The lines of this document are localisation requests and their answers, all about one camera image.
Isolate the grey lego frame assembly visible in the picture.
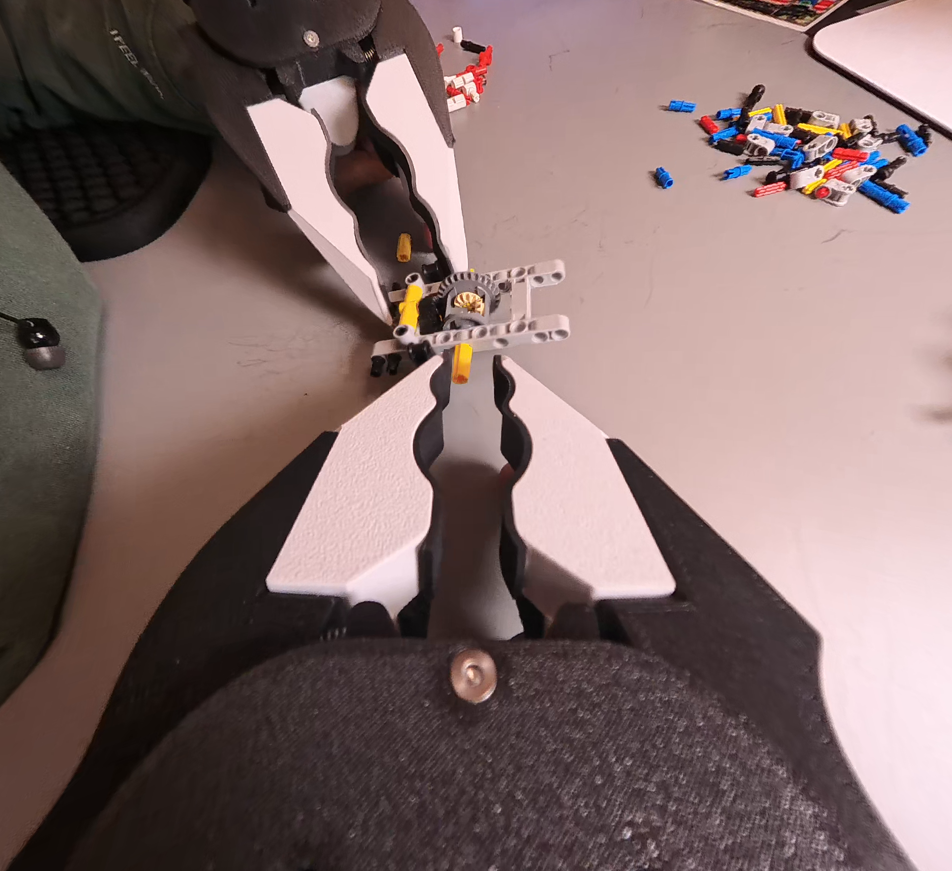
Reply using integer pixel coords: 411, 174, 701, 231
369, 259, 572, 377

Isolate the black hoodie drawstring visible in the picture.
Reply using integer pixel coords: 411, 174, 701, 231
0, 309, 66, 371

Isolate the person's left forearm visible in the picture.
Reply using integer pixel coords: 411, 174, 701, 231
0, 0, 224, 137

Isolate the person's green sweatshirt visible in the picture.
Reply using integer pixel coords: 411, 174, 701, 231
0, 160, 105, 704

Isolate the person's left hand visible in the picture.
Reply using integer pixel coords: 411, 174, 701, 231
336, 148, 397, 192

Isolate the pile of red white pieces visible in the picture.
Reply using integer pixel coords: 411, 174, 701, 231
435, 26, 495, 115

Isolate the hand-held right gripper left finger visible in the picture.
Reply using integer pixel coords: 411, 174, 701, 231
265, 358, 455, 610

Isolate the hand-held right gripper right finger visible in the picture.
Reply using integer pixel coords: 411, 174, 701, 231
493, 355, 679, 613

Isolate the pile of mixed lego pieces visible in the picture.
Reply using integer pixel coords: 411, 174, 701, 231
699, 84, 934, 216

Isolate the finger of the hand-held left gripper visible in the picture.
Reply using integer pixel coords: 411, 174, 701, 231
245, 97, 395, 326
359, 53, 471, 278

